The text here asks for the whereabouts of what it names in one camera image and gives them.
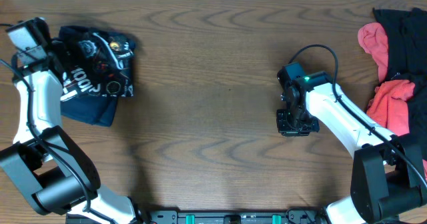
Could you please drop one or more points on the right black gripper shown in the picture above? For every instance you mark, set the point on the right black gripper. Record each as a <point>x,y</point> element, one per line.
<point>286,130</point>

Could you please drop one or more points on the black orange patterned jersey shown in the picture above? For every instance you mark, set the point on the black orange patterned jersey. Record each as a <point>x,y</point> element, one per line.
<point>100,63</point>

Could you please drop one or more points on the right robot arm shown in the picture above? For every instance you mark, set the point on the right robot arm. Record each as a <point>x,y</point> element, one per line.
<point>387,172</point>

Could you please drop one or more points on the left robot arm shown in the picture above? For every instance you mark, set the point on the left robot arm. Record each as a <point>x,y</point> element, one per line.
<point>48,168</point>

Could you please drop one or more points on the red orange garment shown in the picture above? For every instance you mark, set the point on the red orange garment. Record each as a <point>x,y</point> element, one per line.
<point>390,106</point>

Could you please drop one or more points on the plain black shirt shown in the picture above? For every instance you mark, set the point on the plain black shirt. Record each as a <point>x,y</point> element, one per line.
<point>406,33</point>

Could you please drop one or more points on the folded navy blue garment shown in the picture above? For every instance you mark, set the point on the folded navy blue garment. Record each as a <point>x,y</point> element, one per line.
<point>92,110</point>

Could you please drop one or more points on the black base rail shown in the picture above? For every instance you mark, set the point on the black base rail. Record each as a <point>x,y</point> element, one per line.
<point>292,216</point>

